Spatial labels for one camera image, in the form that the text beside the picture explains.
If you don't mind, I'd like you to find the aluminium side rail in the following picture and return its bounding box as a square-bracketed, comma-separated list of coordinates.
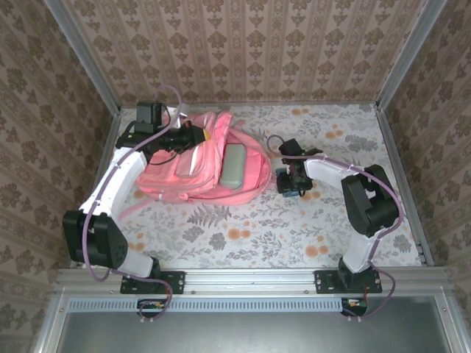
[375, 104, 433, 265]
[96, 108, 122, 185]

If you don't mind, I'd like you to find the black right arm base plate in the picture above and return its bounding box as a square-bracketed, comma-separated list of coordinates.
[314, 269, 383, 294]

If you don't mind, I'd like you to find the teal snap wallet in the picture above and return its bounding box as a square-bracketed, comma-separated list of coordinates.
[275, 167, 312, 200]

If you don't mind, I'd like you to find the aluminium frame post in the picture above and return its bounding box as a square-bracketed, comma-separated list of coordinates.
[375, 0, 448, 111]
[43, 0, 122, 115]

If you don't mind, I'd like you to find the grey metal panel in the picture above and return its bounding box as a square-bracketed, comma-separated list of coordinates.
[54, 296, 456, 353]

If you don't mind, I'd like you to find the pink backpack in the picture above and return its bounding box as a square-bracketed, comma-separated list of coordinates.
[118, 111, 274, 221]

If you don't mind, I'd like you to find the aluminium rear rail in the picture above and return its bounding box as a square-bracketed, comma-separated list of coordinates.
[119, 99, 380, 110]

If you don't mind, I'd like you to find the aluminium mounting rail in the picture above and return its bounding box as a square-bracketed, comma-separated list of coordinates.
[57, 267, 452, 295]

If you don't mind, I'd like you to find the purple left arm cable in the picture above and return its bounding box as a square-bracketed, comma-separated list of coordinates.
[81, 85, 185, 321]

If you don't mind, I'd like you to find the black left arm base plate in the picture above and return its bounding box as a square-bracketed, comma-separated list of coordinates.
[120, 271, 186, 295]

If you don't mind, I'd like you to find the pale green pencil case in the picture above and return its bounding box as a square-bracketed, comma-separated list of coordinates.
[219, 143, 247, 188]

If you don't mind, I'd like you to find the slotted grey cable duct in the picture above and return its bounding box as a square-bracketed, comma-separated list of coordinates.
[68, 296, 343, 313]

